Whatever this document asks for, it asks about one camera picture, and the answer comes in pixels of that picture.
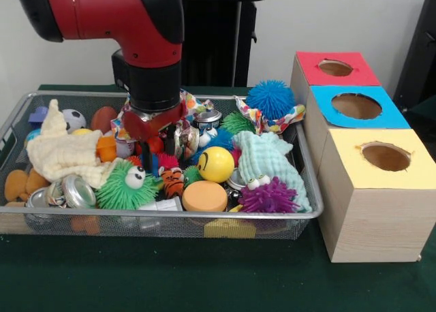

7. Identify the red blue spiky ball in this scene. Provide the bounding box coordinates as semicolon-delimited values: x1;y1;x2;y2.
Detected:
126;152;181;178

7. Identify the shallow mesh bin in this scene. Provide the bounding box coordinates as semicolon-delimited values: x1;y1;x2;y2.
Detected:
0;90;324;240

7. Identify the cream waffle cloth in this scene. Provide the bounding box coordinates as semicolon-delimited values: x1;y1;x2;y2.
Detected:
26;99;120;190

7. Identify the dark green tablecloth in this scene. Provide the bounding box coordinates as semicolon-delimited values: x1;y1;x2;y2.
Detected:
0;83;436;312

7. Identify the green cloth side table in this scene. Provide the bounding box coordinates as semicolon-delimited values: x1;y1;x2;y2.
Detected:
405;95;436;138

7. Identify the orange foam disc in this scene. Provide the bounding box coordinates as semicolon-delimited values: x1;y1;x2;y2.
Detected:
181;181;228;213

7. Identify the black upright panel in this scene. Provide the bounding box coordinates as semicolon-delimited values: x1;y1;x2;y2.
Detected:
393;0;436;104

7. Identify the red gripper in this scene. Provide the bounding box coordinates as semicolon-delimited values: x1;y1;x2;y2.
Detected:
121;100;187;176

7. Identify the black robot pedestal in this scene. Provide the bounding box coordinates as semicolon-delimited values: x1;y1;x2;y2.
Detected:
178;0;275;87

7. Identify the yellow smiley ball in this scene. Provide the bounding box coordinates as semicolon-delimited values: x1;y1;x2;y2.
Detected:
197;146;236;183

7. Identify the purple spiky ball with eyes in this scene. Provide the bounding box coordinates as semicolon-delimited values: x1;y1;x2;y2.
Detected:
238;175;301;214

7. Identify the small soccer ball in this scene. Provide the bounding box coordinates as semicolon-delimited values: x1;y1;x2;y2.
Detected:
61;108;87;133

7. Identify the confetti print cloth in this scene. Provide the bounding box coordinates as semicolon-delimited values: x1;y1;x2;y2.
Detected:
234;95;307;135

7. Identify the wooden three-hole box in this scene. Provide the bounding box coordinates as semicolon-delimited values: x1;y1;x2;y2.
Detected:
290;51;427;264

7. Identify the green spiky ball with eyes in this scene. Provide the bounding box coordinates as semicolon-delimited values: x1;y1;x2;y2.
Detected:
95;159;161;210

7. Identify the small brown football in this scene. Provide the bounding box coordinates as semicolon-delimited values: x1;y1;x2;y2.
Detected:
90;106;119;135

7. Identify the light blue waffle cloth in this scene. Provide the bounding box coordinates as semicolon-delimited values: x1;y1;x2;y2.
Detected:
233;130;313;213

